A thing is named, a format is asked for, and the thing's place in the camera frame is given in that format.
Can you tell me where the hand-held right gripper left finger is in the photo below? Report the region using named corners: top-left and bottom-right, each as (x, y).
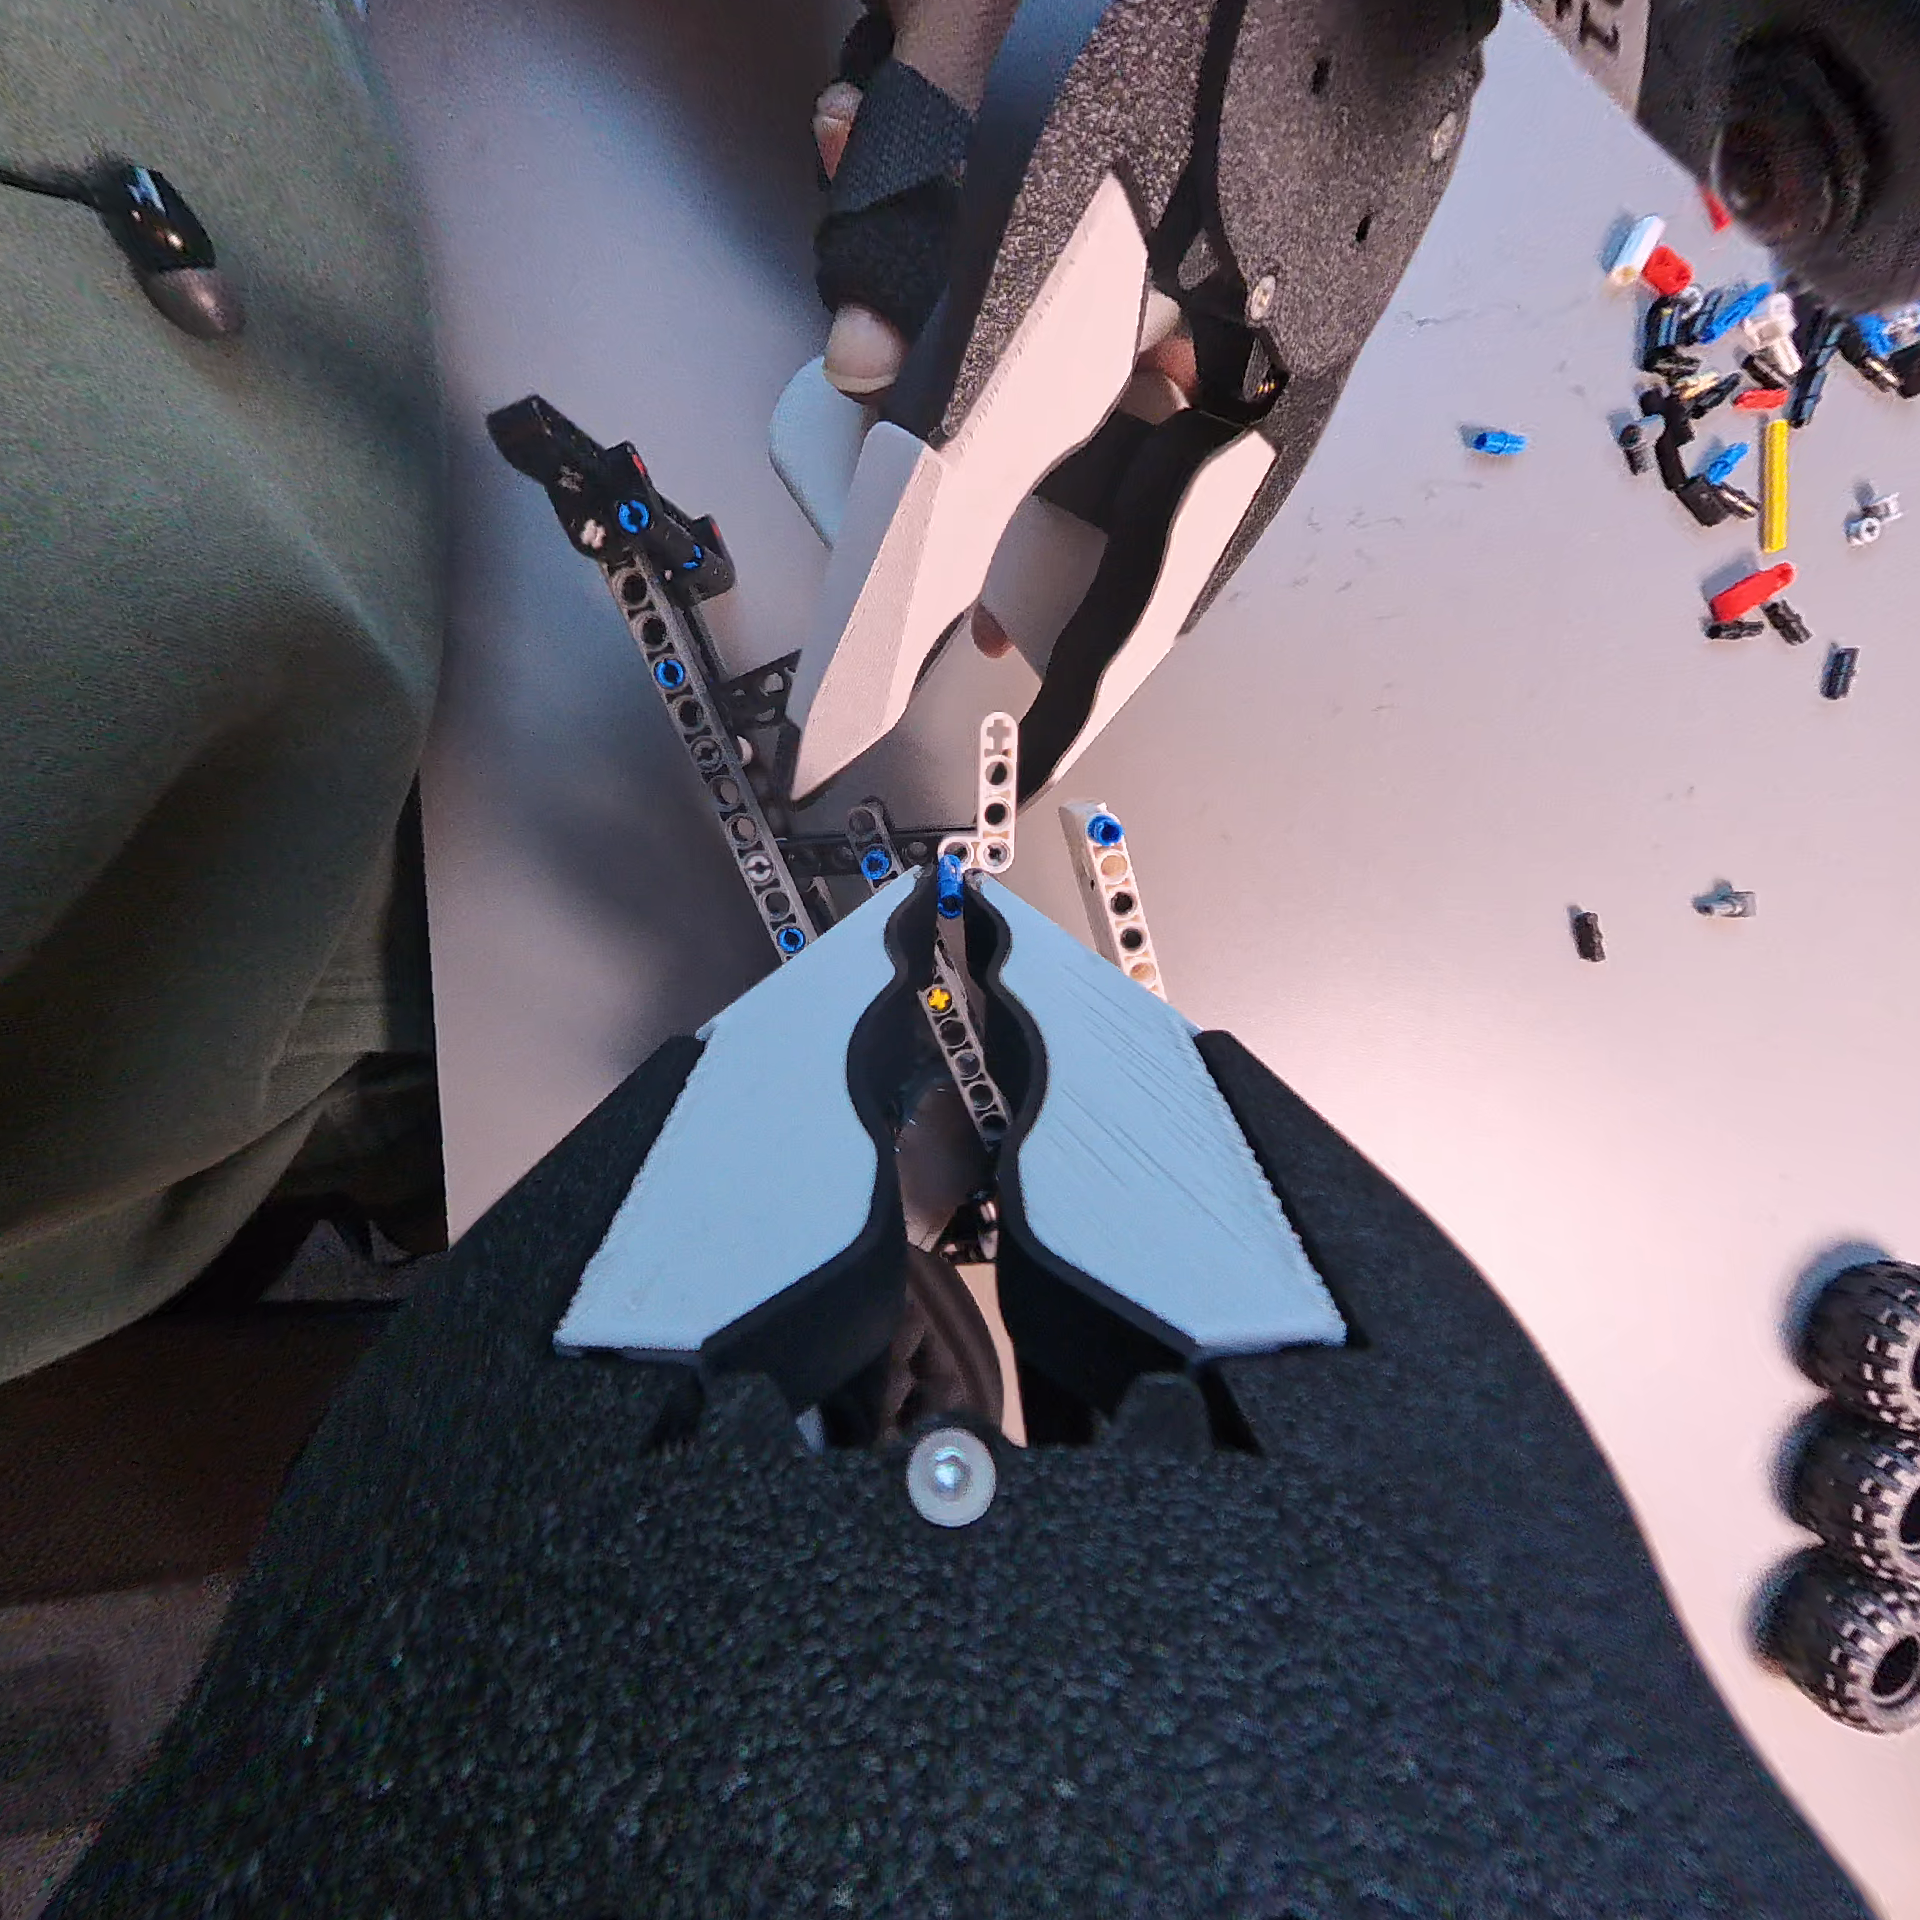
top-left (551, 871), bottom-right (920, 1367)

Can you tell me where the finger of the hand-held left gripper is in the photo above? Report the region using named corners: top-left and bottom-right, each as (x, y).
top-left (784, 169), bottom-right (1161, 804)
top-left (1016, 404), bottom-right (1280, 811)

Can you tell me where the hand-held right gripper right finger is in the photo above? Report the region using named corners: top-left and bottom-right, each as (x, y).
top-left (961, 873), bottom-right (1345, 1360)

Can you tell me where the white spotted brick truck model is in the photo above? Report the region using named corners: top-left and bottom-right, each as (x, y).
top-left (487, 394), bottom-right (1173, 1443)

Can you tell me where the pile of small brick parts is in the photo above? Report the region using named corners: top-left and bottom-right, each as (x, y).
top-left (1605, 210), bottom-right (1920, 647)

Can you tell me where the grey desk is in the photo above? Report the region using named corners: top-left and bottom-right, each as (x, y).
top-left (358, 0), bottom-right (1920, 1907)

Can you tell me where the person in green sweatshirt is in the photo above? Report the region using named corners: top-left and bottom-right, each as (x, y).
top-left (0, 0), bottom-right (452, 1386)

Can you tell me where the black rubber toy tyre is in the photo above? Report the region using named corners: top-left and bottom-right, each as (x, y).
top-left (1791, 1258), bottom-right (1920, 1426)
top-left (1754, 1546), bottom-right (1920, 1735)
top-left (1784, 1402), bottom-right (1920, 1584)

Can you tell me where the black clip-on microphone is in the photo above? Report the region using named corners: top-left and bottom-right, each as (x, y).
top-left (112, 163), bottom-right (249, 341)

